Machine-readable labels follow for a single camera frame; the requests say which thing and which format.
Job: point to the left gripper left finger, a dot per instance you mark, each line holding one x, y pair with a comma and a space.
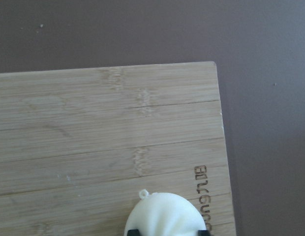
133, 232

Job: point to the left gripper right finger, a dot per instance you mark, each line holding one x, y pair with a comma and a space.
204, 233

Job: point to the bamboo cutting board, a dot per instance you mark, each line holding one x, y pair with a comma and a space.
77, 146

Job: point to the white steamed bun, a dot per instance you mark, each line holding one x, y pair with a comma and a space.
164, 214

